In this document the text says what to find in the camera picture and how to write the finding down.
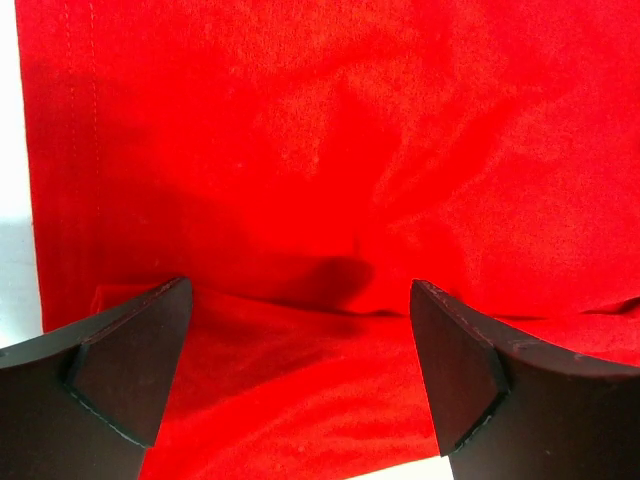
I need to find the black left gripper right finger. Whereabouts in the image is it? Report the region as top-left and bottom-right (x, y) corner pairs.
(410, 280), (639, 480)

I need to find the red t-shirt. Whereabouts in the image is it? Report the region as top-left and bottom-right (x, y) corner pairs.
(16, 1), (639, 479)

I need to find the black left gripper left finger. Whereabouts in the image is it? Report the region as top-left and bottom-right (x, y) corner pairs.
(1, 278), (193, 479)

